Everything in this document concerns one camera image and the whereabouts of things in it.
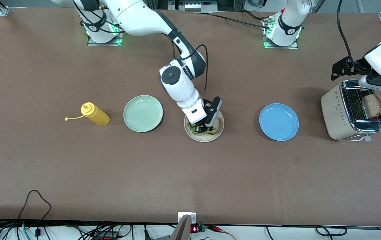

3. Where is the beige chrome toaster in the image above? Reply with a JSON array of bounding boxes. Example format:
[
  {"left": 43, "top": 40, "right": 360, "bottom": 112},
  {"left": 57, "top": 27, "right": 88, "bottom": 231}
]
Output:
[{"left": 321, "top": 79, "right": 381, "bottom": 142}]

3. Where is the blue plate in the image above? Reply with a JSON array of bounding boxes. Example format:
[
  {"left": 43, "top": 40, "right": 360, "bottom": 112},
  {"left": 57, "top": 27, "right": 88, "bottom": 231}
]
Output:
[{"left": 259, "top": 103, "right": 300, "bottom": 141}]

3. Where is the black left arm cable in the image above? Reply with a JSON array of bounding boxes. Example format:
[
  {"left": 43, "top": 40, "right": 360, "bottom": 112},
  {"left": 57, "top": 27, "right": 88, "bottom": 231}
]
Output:
[{"left": 337, "top": 0, "right": 358, "bottom": 65}]

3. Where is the beige plate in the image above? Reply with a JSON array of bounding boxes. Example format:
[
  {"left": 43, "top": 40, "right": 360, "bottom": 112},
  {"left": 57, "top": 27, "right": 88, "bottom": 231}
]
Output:
[{"left": 184, "top": 104, "right": 225, "bottom": 143}]

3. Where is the red clip lead cable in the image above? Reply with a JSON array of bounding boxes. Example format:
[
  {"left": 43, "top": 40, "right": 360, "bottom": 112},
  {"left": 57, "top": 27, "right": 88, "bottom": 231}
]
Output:
[{"left": 207, "top": 225, "right": 237, "bottom": 240}]

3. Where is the metal camera bracket plate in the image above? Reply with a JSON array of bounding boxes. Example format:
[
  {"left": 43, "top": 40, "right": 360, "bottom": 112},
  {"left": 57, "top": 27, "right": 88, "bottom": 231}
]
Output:
[{"left": 178, "top": 212, "right": 197, "bottom": 224}]

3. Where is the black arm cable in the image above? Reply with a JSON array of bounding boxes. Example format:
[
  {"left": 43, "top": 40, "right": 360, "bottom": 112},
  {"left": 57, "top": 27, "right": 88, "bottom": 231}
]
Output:
[
  {"left": 337, "top": 0, "right": 358, "bottom": 65},
  {"left": 172, "top": 43, "right": 208, "bottom": 97}
]

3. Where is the green plate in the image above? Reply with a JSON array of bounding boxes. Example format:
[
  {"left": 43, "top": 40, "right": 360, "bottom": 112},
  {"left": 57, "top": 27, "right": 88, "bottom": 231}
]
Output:
[{"left": 123, "top": 95, "right": 163, "bottom": 133}]

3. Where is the black coiled cable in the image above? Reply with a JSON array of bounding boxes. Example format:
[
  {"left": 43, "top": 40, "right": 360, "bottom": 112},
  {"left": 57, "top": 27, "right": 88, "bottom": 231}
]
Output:
[{"left": 316, "top": 225, "right": 348, "bottom": 236}]

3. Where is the green lettuce leaf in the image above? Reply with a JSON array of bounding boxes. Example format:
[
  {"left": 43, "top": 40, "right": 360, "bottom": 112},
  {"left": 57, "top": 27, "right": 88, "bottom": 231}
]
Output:
[{"left": 188, "top": 121, "right": 219, "bottom": 135}]

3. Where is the yellow squeeze bottle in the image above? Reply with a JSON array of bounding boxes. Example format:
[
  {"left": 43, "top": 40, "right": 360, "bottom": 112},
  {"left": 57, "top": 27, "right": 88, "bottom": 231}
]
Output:
[{"left": 64, "top": 102, "right": 110, "bottom": 127}]

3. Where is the long black table cable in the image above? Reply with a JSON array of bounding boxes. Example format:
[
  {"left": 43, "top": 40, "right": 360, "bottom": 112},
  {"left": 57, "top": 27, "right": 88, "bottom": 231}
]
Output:
[{"left": 193, "top": 12, "right": 272, "bottom": 29}]

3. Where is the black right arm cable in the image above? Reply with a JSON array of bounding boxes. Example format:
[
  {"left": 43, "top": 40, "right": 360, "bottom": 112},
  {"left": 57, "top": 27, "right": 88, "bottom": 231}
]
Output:
[{"left": 172, "top": 43, "right": 208, "bottom": 97}]

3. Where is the grey aluminium bar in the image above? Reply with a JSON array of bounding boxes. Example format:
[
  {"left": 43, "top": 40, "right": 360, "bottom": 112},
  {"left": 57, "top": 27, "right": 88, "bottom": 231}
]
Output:
[{"left": 170, "top": 215, "right": 192, "bottom": 240}]

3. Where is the metal rack structure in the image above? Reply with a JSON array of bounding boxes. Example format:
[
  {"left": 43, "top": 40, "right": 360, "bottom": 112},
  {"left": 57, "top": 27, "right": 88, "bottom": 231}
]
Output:
[{"left": 145, "top": 0, "right": 246, "bottom": 12}]

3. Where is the black looped cable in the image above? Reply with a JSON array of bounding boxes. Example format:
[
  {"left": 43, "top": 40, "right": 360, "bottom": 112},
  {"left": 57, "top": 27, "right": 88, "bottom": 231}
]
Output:
[{"left": 19, "top": 189, "right": 51, "bottom": 220}]

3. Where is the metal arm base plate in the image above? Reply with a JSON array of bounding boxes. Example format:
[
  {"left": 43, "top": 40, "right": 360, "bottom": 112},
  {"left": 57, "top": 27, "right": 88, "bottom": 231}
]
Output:
[
  {"left": 263, "top": 17, "right": 299, "bottom": 50},
  {"left": 87, "top": 10, "right": 123, "bottom": 46}
]

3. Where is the short black table cable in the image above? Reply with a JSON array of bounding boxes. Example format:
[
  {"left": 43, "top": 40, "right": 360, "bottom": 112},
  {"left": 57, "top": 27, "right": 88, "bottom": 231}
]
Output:
[{"left": 241, "top": 10, "right": 266, "bottom": 22}]

